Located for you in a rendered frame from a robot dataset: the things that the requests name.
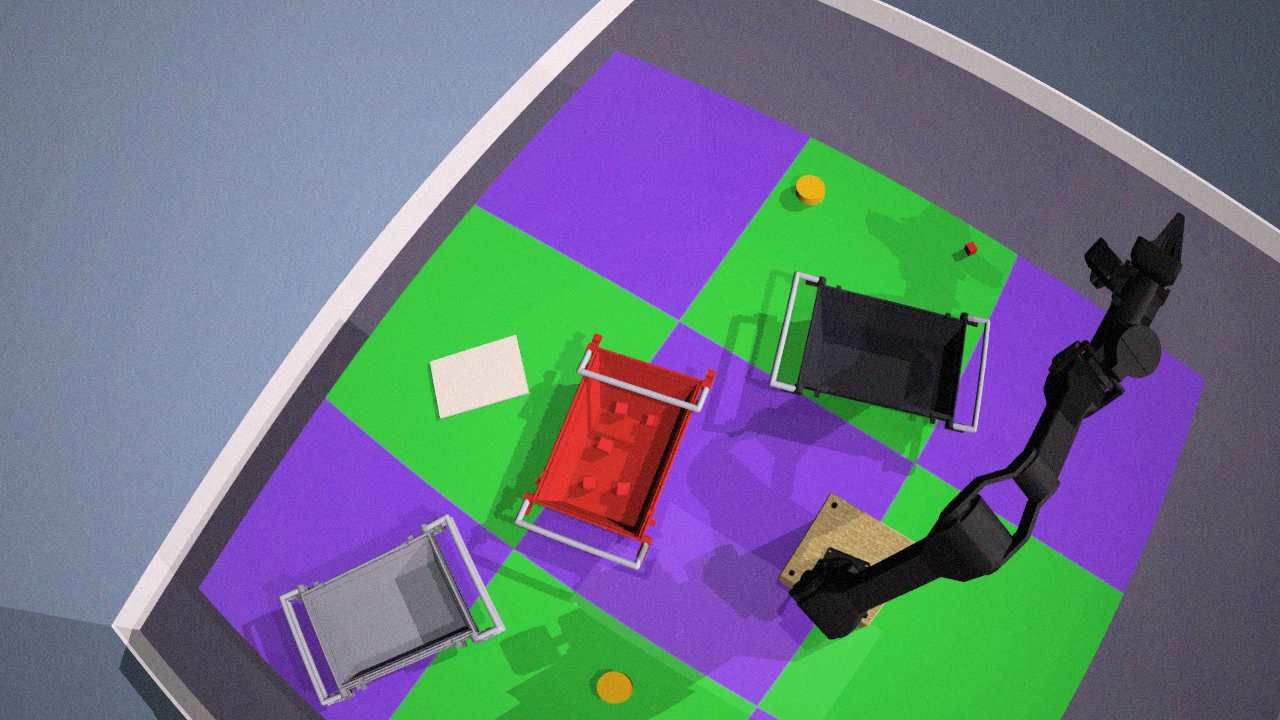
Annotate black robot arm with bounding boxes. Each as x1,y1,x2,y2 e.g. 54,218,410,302
788,237,1161,641

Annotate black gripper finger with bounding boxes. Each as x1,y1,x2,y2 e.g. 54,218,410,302
1149,211,1185,263

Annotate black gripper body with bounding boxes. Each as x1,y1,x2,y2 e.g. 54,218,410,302
1107,236,1183,328

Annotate yellow short cylinder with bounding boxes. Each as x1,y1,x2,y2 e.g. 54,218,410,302
796,176,826,205
596,673,634,703

